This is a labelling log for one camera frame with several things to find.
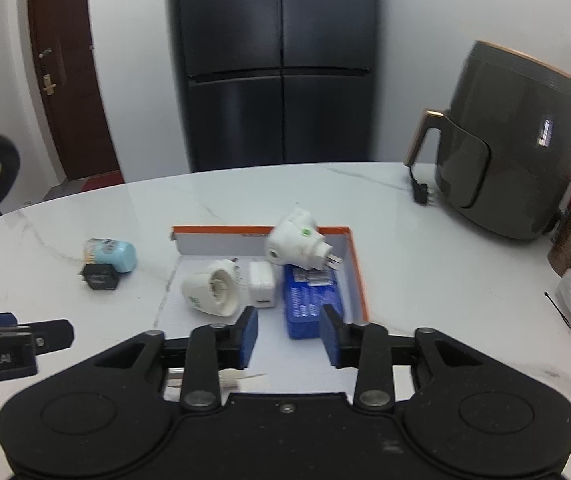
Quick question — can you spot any small white USB charger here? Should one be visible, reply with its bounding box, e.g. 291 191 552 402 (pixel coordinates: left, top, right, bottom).
247 260 276 308

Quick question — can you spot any black plug adapter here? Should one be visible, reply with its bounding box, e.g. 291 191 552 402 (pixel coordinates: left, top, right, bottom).
80 263 122 292

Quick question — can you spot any blue box with barcode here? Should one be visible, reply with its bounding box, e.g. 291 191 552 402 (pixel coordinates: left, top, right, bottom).
283 264 344 340

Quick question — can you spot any light blue toothpick jar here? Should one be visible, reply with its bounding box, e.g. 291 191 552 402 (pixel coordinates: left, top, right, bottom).
84 238 138 274

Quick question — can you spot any white plug-in vaporizer green button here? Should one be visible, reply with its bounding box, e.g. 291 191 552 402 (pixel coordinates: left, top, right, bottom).
264 207 342 271

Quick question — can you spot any orange-rimmed white cardboard tray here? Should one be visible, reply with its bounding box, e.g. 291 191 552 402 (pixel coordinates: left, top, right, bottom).
154 226 368 394

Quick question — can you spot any red doormat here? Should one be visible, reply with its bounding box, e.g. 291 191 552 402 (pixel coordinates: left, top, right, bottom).
68 170 125 193

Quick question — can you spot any black cotton swab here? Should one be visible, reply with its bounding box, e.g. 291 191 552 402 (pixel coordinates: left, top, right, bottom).
543 292 571 330

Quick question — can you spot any dark grey air fryer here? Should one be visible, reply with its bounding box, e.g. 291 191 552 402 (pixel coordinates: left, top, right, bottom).
405 40 571 240

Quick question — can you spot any black refrigerator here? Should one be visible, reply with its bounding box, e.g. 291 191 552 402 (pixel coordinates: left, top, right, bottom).
168 0 379 171

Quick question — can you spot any dark brown door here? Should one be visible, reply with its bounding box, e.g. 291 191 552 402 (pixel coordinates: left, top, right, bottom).
27 0 119 180

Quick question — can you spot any black power cord with plug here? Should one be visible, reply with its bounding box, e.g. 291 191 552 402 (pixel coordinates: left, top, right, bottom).
407 162 437 207

